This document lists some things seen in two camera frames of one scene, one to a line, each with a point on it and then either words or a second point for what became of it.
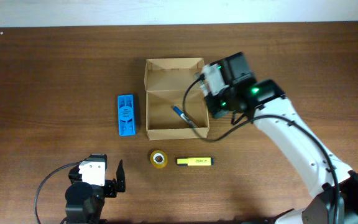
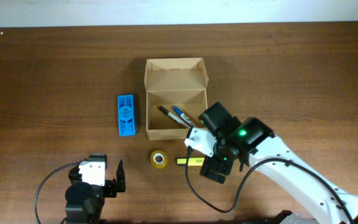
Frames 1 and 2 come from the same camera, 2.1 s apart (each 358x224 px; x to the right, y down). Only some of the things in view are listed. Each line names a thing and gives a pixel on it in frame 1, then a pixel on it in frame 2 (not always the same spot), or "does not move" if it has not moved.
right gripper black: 213,105 to 223,166
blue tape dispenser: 126,118 does not move
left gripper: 112,188 does not move
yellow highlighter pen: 201,161 does not move
